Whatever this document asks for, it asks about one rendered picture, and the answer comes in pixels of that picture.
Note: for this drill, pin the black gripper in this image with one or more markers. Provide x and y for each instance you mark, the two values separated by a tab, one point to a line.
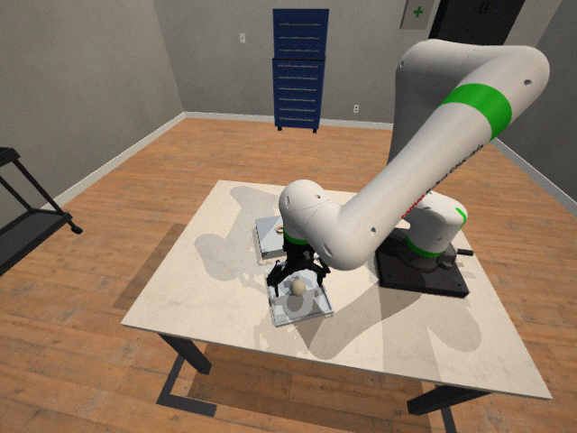
278	273

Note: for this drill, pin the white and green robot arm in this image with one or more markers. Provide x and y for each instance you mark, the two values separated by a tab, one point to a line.
482	90

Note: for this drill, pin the tan ball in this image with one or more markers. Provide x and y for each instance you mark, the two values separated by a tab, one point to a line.
297	287

